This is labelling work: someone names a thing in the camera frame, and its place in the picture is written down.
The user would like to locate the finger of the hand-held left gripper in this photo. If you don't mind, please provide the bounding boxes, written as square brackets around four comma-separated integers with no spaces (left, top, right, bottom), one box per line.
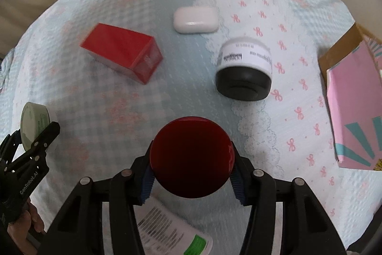
[0,129,24,167]
[12,121,61,172]

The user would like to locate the red rectangular box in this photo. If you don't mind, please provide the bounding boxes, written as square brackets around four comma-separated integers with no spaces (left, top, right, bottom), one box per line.
[80,23,163,85]

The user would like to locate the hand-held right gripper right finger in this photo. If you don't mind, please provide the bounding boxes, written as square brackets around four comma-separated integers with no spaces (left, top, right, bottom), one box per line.
[228,143,347,255]

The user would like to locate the light blue printed blanket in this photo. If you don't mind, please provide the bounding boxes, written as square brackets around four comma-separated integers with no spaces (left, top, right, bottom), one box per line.
[0,0,379,255]

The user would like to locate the white jar with black lid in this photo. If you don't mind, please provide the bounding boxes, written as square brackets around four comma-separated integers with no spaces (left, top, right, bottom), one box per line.
[216,37,273,102]

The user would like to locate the white tube with green label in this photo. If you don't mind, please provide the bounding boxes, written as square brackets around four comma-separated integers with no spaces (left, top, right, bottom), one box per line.
[135,195,213,255]

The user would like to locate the white oval case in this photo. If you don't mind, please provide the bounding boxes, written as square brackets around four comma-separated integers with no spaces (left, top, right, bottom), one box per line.
[173,7,218,34]

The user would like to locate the person's left hand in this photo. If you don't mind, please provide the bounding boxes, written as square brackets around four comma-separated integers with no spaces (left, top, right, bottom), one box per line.
[6,198,46,255]

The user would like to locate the pink cardboard box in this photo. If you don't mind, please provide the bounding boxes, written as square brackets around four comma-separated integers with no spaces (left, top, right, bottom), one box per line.
[318,22,382,172]

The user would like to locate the dark red round lid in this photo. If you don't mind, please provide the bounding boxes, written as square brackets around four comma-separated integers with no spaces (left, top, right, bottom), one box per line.
[149,117,235,199]

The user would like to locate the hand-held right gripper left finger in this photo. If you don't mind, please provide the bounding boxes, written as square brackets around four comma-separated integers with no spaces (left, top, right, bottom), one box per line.
[44,145,156,255]

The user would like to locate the pale green round tin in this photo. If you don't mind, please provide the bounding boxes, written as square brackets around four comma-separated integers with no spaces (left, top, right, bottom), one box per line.
[20,102,51,152]

